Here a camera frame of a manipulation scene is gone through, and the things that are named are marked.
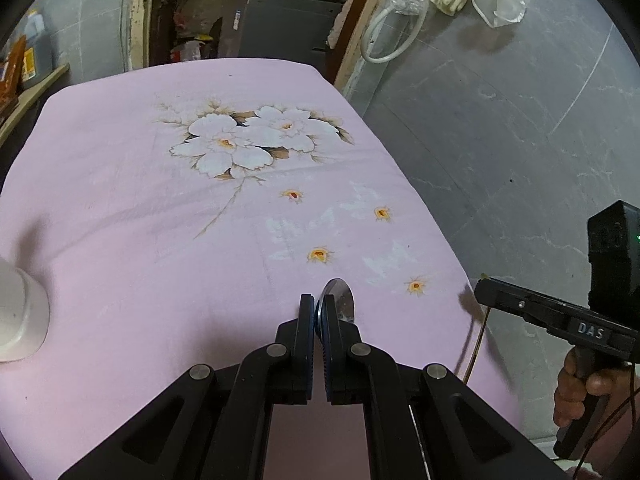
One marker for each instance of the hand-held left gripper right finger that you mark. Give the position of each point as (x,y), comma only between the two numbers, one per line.
(325,330)

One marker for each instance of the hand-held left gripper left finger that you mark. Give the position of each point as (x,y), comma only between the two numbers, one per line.
(310,322)

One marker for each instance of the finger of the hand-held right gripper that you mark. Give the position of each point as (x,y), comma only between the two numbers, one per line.
(510,300)

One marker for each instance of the large steel spoon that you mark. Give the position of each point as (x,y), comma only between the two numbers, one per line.
(342,297)

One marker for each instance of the thin brown chopstick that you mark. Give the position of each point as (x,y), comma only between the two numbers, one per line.
(475,345)

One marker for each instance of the white plastic utensil holder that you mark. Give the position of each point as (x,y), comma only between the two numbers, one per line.
(20,315)

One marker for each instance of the person's right hand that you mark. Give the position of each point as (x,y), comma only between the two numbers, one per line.
(602,382)

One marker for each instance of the pink floral tablecloth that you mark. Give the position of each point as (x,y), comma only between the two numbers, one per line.
(150,235)

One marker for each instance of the dark grey cabinet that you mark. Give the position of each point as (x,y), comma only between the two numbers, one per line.
(280,30)

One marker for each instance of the wooden shelf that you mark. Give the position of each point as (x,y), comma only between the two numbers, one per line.
(35,95)

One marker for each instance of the blue plastic jug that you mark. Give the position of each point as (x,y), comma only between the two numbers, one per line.
(40,45)

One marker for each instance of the brown box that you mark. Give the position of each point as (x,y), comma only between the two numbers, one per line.
(11,75)

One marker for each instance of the wooden door frame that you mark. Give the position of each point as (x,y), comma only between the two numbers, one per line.
(365,20)

